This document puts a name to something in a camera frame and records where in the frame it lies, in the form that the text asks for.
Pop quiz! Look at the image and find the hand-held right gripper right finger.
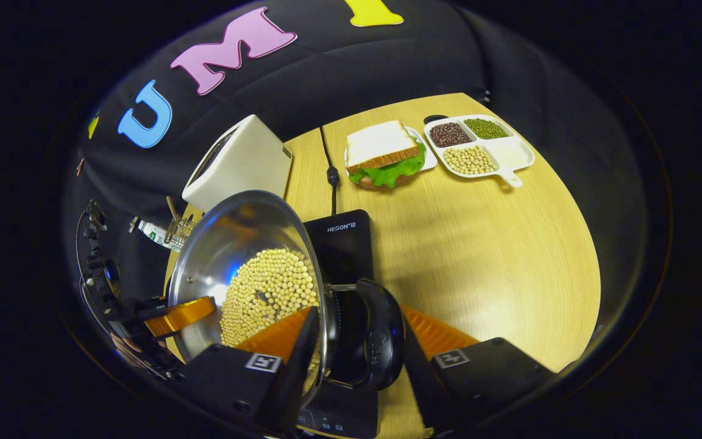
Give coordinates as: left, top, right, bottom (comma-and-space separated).
401, 305, 556, 431

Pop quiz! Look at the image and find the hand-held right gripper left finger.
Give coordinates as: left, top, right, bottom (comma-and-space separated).
168, 306, 322, 437

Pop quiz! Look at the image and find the stainless steel pot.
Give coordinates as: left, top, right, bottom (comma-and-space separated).
166, 190, 406, 410

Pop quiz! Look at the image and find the black induction cooktop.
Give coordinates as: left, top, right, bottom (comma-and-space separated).
295, 209, 383, 439

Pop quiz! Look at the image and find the white green-label bottle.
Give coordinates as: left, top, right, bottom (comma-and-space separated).
128, 216, 173, 249

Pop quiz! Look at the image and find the pile of yellow soybeans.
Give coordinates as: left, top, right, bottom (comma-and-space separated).
219, 248, 322, 391

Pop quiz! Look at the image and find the white toaster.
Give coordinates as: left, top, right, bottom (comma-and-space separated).
181, 114, 294, 215

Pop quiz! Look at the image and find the small heap of pale soybeans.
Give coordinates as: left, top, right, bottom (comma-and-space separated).
442, 145, 498, 176

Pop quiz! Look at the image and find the lettuce sandwich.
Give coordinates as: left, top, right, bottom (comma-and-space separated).
345, 120, 428, 190

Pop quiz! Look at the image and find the white divided dish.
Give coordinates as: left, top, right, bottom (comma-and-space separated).
422, 114, 536, 189

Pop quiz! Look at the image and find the small heap of red beans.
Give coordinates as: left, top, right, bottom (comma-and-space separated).
429, 122, 473, 149

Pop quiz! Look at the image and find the small heap of green beans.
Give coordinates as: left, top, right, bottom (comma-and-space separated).
463, 118, 509, 140

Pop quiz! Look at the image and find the black backdrop cloth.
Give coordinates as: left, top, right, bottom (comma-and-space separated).
58, 0, 656, 296

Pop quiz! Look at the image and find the wire mesh utensil holder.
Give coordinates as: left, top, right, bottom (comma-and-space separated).
165, 216, 197, 253

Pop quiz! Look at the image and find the black power cable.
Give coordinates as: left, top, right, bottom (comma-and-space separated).
319, 125, 341, 216

